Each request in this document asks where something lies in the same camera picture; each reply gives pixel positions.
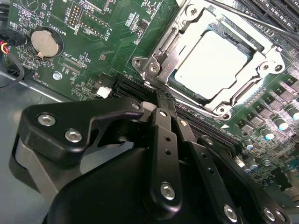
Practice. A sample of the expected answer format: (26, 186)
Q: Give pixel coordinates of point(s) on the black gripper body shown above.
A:
(105, 193)

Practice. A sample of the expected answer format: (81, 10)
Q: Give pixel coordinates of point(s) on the silver CPU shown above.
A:
(210, 65)

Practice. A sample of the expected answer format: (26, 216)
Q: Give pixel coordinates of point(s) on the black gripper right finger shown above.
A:
(210, 163)

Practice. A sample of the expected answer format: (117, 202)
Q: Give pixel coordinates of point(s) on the metal socket cover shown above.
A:
(247, 28)

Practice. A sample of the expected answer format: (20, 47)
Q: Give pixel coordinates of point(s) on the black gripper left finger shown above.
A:
(98, 109)

